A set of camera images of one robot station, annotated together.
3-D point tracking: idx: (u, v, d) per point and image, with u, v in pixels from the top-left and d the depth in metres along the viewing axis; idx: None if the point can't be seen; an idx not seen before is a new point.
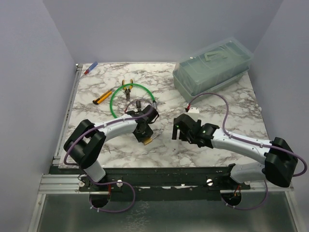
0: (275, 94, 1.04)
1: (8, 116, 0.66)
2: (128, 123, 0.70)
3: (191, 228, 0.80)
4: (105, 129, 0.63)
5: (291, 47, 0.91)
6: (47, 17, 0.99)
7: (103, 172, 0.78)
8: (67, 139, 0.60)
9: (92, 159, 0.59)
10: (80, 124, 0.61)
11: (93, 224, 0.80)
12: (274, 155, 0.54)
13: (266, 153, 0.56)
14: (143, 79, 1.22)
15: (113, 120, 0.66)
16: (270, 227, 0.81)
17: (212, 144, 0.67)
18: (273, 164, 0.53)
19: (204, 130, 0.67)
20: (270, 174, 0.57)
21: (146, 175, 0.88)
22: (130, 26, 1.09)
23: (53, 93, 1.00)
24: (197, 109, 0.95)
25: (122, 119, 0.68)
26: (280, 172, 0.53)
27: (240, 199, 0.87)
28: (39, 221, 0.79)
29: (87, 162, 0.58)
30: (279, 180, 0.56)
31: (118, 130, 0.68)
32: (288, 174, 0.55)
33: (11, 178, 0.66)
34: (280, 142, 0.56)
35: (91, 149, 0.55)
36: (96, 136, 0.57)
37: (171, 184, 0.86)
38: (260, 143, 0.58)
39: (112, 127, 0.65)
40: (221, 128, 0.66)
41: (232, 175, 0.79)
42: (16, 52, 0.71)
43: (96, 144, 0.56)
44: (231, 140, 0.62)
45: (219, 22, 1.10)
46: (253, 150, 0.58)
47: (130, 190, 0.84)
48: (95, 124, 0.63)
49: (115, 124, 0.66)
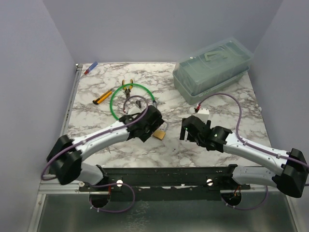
0: (275, 94, 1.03)
1: (8, 116, 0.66)
2: (117, 134, 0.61)
3: (191, 228, 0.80)
4: (84, 146, 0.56)
5: (291, 47, 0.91)
6: (47, 17, 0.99)
7: (101, 176, 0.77)
8: (50, 153, 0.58)
9: (74, 175, 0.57)
10: (60, 140, 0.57)
11: (93, 224, 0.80)
12: (291, 167, 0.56)
13: (283, 165, 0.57)
14: (143, 79, 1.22)
15: (95, 134, 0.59)
16: (270, 227, 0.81)
17: (223, 149, 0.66)
18: (290, 176, 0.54)
19: (216, 133, 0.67)
20: (284, 184, 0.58)
21: (146, 175, 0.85)
22: (130, 26, 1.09)
23: (52, 93, 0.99)
24: (207, 110, 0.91)
25: (109, 130, 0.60)
26: (296, 184, 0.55)
27: (240, 199, 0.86)
28: (39, 221, 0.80)
29: (67, 180, 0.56)
30: (291, 189, 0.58)
31: (105, 143, 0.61)
32: (301, 185, 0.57)
33: (11, 179, 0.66)
34: (297, 154, 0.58)
35: (67, 169, 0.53)
36: (71, 156, 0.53)
37: (171, 184, 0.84)
38: (277, 154, 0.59)
39: (93, 143, 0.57)
40: (235, 134, 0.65)
41: (234, 177, 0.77)
42: (16, 52, 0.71)
43: (71, 165, 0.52)
44: (245, 148, 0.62)
45: (219, 23, 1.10)
46: (269, 160, 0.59)
47: (130, 191, 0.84)
48: (75, 139, 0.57)
49: (98, 138, 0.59)
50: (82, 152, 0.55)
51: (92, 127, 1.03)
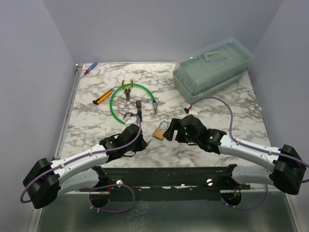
0: (275, 94, 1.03)
1: (8, 116, 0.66)
2: (96, 158, 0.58)
3: (191, 228, 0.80)
4: (62, 171, 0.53)
5: (291, 46, 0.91)
6: (47, 16, 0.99)
7: (96, 180, 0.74)
8: (27, 176, 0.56)
9: (52, 197, 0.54)
10: (37, 163, 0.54)
11: (93, 224, 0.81)
12: (283, 163, 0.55)
13: (274, 161, 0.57)
14: (143, 79, 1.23)
15: (75, 157, 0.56)
16: (270, 228, 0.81)
17: (219, 151, 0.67)
18: (282, 171, 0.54)
19: (211, 136, 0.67)
20: (280, 181, 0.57)
21: (146, 175, 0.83)
22: (130, 26, 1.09)
23: (52, 93, 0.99)
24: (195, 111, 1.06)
25: (89, 153, 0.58)
26: (290, 180, 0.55)
27: (240, 199, 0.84)
28: (39, 220, 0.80)
29: (44, 202, 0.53)
30: (287, 186, 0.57)
31: (84, 167, 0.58)
32: (297, 181, 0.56)
33: (10, 180, 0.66)
34: (289, 150, 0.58)
35: (43, 195, 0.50)
36: (47, 181, 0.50)
37: (171, 184, 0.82)
38: (269, 151, 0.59)
39: (71, 167, 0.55)
40: (229, 134, 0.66)
41: (233, 176, 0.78)
42: (17, 53, 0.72)
43: (47, 191, 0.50)
44: (238, 147, 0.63)
45: (219, 22, 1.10)
46: (261, 157, 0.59)
47: (130, 193, 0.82)
48: (53, 165, 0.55)
49: (77, 162, 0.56)
50: (59, 177, 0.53)
51: (92, 127, 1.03)
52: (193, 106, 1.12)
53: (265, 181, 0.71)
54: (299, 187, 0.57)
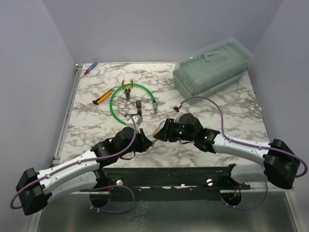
0: (275, 94, 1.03)
1: (9, 116, 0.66)
2: (86, 166, 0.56)
3: (191, 228, 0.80)
4: (48, 181, 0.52)
5: (291, 46, 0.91)
6: (47, 17, 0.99)
7: (94, 181, 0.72)
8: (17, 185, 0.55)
9: (42, 204, 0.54)
10: (24, 173, 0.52)
11: (93, 224, 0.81)
12: (273, 156, 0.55)
13: (264, 154, 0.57)
14: (143, 79, 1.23)
15: (62, 167, 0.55)
16: (270, 228, 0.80)
17: (214, 149, 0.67)
18: (272, 164, 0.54)
19: (206, 136, 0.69)
20: (273, 176, 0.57)
21: (146, 175, 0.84)
22: (130, 26, 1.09)
23: (52, 93, 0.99)
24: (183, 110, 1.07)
25: (77, 162, 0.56)
26: (281, 173, 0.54)
27: (240, 199, 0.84)
28: (39, 221, 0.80)
29: (34, 209, 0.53)
30: (281, 181, 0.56)
31: (72, 176, 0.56)
32: (290, 176, 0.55)
33: (10, 180, 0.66)
34: (279, 143, 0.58)
35: (30, 204, 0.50)
36: (34, 192, 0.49)
37: (171, 184, 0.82)
38: (259, 146, 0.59)
39: (59, 177, 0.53)
40: (222, 133, 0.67)
41: (232, 176, 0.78)
42: (16, 53, 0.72)
43: (33, 201, 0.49)
44: (231, 144, 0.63)
45: (219, 23, 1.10)
46: (252, 152, 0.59)
47: (130, 195, 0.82)
48: (40, 174, 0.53)
49: (65, 171, 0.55)
50: (45, 187, 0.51)
51: (92, 127, 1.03)
52: (193, 107, 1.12)
53: (262, 177, 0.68)
54: (293, 182, 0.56)
